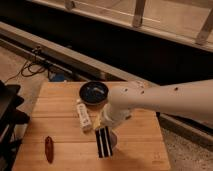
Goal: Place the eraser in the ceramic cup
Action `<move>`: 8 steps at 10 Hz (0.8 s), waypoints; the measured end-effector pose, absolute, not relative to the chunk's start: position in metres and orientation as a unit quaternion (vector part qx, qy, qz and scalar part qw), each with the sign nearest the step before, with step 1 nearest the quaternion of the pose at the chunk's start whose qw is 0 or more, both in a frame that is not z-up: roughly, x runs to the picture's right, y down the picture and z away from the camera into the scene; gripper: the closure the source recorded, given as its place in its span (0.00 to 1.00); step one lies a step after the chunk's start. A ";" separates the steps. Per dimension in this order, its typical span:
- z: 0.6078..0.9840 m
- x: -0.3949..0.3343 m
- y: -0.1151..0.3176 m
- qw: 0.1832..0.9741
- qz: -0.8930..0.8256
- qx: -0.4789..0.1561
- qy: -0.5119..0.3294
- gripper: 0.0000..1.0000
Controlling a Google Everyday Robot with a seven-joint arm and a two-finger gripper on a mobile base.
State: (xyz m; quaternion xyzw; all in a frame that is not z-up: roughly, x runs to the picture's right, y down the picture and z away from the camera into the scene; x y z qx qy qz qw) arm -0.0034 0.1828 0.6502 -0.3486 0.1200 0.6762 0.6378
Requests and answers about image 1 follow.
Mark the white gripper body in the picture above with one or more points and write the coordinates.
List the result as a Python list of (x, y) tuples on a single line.
[(111, 117)]

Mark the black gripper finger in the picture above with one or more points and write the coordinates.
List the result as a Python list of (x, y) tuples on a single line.
[(108, 151), (98, 140)]

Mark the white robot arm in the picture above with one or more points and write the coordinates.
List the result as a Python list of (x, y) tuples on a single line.
[(193, 100)]

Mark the translucent ceramic cup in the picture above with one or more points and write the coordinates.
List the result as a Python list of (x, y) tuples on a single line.
[(113, 139)]

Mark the dark blue ceramic bowl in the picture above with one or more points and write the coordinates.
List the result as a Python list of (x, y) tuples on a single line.
[(93, 92)]

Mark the wooden cutting board table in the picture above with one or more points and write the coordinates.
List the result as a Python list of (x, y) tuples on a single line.
[(140, 144)]

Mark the black chair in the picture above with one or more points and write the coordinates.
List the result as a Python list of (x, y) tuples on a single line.
[(10, 116)]

